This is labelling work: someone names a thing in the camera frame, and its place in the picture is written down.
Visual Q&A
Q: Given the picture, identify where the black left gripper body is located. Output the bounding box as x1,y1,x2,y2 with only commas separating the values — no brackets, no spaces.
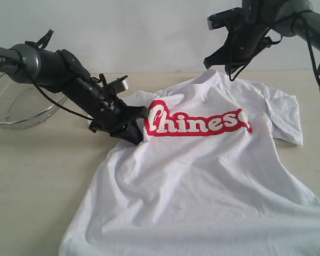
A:
87,101,148,135

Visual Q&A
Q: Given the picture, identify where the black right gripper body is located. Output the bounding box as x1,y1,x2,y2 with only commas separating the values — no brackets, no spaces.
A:
203,31,266,69

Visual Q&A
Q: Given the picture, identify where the white t-shirt red lettering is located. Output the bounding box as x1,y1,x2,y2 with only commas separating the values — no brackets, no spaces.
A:
59,69,320,255

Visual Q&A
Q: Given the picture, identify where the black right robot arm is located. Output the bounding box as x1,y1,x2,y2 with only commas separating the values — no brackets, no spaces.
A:
204,1,320,93

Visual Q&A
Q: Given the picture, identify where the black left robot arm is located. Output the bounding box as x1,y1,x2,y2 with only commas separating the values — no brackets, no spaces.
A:
0,43,149,145

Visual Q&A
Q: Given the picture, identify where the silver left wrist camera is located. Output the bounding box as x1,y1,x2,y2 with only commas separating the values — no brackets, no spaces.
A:
107,75,129,94

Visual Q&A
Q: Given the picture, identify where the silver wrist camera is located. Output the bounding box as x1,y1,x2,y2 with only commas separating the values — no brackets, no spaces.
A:
207,7,242,30
107,75,129,94

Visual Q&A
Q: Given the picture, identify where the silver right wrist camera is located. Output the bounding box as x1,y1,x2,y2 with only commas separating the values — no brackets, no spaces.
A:
207,7,242,30

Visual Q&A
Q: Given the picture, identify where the metal wire mesh basket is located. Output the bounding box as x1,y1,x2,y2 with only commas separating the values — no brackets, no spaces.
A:
0,73,59,130

